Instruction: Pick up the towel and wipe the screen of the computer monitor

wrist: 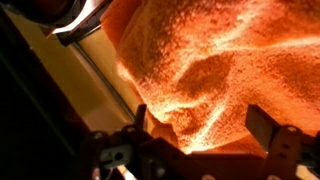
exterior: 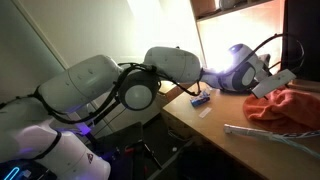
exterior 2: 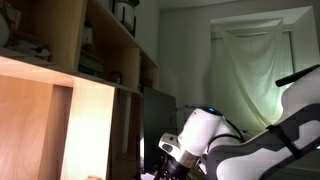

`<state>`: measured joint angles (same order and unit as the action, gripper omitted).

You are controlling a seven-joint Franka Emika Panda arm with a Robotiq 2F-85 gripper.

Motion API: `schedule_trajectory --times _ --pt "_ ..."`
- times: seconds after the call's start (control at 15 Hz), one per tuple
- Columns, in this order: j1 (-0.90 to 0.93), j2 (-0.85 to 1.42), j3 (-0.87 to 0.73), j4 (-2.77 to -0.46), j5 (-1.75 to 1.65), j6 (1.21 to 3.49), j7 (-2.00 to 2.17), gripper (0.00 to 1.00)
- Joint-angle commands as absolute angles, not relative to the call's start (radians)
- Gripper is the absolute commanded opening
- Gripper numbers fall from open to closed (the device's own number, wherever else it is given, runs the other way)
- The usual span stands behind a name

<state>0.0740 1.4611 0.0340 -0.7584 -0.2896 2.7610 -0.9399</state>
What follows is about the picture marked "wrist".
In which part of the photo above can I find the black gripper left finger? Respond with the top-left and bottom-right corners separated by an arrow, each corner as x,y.
64,104 -> 268,180

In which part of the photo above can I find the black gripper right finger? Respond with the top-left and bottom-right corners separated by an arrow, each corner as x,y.
244,104 -> 320,180

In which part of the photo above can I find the orange terry towel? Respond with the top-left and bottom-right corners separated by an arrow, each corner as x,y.
99,0 -> 320,158

